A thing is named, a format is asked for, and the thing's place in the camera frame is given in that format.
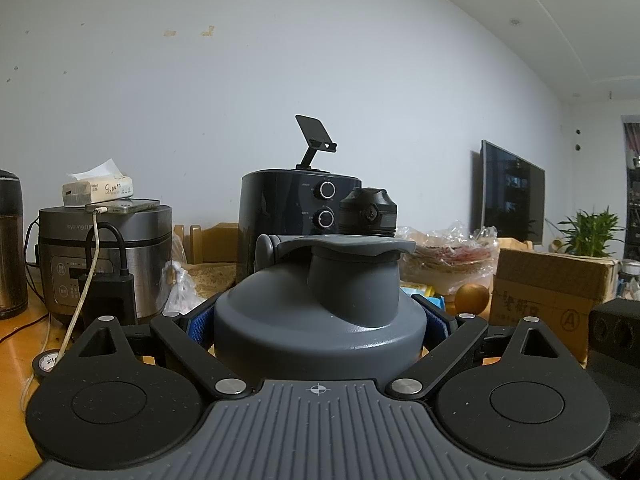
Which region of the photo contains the black tape roll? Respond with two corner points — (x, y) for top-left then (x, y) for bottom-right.
(31, 349), (66, 378)

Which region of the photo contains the wooden chair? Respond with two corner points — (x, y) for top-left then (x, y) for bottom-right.
(172, 222), (240, 266)

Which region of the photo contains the black steel electric kettle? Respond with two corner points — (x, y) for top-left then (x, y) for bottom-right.
(0, 169), (28, 321)

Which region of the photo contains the white tissue pack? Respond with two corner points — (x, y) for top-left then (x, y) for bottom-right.
(62, 158), (135, 207)

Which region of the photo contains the clear bag of packaged food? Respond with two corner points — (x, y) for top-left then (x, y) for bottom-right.
(400, 220), (501, 296)

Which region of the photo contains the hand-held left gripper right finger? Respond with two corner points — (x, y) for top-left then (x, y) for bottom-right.
(385, 296), (568, 401)

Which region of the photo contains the flat screen television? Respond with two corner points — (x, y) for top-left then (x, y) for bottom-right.
(480, 140), (547, 247)

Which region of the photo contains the patterned brown cushion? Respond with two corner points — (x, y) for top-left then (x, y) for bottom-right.
(185, 262), (238, 293)

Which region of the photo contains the clear shaker bottle grey lid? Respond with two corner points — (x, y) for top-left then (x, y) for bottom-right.
(214, 232), (427, 381)

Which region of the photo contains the cardboard box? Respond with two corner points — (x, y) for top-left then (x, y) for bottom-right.
(489, 247), (621, 366)

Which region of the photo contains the smartphone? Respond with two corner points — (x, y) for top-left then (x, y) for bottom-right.
(85, 198), (161, 216)

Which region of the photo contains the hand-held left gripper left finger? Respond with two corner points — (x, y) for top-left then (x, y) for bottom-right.
(74, 304), (253, 402)

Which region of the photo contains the green potted plant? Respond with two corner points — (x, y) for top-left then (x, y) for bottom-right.
(555, 207), (626, 261)

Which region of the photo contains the black phone stand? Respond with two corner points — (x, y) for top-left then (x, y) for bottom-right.
(295, 114), (337, 171)

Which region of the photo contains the white charging cable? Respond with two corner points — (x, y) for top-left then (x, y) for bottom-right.
(20, 207), (108, 411)

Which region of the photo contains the black gradient water bottle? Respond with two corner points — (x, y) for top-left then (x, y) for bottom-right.
(339, 186), (398, 241)

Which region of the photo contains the grey rice cooker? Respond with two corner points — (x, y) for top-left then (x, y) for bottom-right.
(37, 204), (173, 323)

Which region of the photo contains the orange fruit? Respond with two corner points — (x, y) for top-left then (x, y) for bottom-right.
(455, 282), (490, 316)

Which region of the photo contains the white plastic bag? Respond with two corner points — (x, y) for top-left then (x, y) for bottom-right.
(162, 260), (208, 316)

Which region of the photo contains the dark blue air fryer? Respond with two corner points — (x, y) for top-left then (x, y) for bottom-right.
(237, 169), (363, 281)

